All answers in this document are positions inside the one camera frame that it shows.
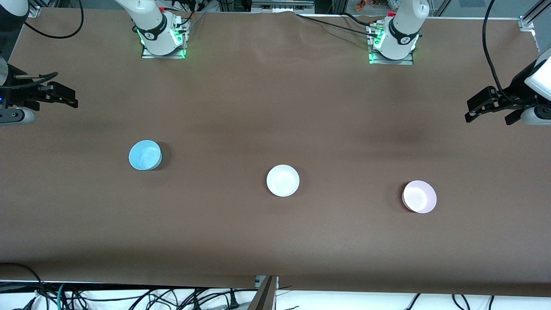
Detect grey metal post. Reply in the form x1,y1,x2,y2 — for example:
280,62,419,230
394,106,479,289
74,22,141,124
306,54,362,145
248,276,279,310

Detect short black table cable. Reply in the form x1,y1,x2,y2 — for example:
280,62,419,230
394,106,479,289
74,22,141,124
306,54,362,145
343,12,380,25

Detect black looped floor cable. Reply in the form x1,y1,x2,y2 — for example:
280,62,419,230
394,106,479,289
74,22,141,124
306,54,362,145
0,261,46,310

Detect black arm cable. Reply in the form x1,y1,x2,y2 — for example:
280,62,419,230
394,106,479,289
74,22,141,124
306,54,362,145
24,0,84,40
482,0,539,106

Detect white bowl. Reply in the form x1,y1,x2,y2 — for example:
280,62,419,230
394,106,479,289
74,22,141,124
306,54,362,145
266,164,300,198

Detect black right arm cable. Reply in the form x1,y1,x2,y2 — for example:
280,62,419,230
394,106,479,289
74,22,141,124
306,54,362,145
24,0,84,40

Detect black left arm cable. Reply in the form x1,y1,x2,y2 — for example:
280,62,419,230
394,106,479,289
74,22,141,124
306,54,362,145
482,0,539,106

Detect blue bowl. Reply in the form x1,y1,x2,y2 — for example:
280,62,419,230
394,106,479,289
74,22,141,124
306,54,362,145
129,139,163,171

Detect pink bowl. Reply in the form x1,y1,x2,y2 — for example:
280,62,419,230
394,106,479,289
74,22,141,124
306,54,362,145
402,180,437,214

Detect brown table cloth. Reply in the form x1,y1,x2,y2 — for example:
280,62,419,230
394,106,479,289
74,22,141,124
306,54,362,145
0,8,551,298

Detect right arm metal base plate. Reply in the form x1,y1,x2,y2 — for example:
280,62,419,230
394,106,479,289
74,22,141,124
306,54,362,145
141,19,190,59

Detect long black table cable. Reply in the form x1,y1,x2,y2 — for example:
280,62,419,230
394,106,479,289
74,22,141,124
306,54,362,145
296,14,380,34

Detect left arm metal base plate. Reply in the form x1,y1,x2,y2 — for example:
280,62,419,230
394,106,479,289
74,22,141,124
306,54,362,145
368,22,415,66

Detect grey power strip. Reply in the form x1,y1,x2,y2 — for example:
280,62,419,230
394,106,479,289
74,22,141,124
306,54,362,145
251,0,315,14

